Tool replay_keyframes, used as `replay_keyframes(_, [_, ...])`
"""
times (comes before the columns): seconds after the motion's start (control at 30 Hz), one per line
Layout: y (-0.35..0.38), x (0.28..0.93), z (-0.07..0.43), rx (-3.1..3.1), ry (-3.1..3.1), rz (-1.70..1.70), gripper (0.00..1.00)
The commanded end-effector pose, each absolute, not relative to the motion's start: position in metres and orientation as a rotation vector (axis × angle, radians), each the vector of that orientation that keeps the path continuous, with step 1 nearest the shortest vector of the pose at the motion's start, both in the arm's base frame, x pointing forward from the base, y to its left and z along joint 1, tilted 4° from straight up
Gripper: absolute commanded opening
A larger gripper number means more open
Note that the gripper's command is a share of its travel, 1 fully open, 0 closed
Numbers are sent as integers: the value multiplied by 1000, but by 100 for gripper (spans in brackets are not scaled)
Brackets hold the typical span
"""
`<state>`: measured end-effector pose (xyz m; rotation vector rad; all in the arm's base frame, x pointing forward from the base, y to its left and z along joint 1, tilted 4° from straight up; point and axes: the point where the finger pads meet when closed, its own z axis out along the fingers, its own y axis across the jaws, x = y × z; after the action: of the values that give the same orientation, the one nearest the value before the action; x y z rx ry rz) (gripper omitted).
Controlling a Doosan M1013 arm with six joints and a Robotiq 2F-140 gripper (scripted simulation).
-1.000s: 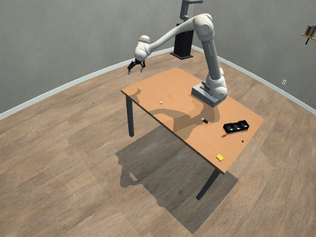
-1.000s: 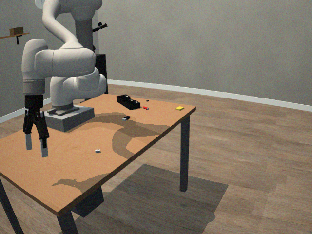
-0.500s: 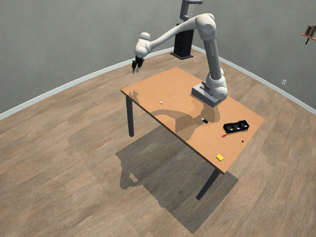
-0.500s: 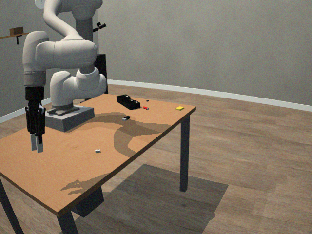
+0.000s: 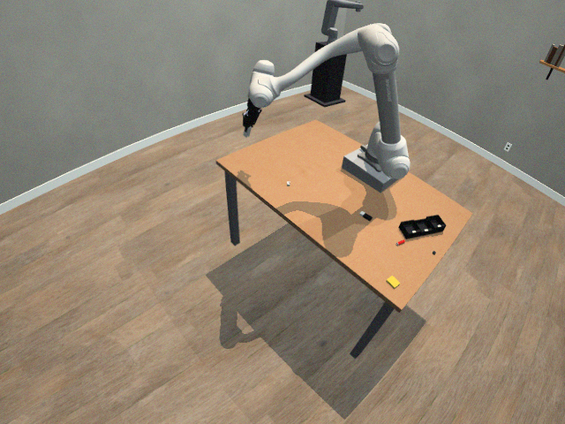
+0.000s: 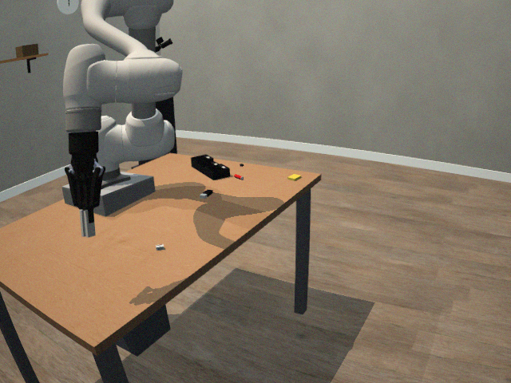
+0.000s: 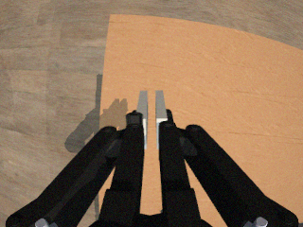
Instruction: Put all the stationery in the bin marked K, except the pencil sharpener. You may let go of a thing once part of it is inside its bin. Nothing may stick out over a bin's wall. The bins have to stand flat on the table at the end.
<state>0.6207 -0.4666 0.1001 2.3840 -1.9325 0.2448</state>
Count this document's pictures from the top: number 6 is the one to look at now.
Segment yellow rectangular block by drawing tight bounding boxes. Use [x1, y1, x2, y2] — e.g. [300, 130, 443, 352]
[287, 174, 301, 181]

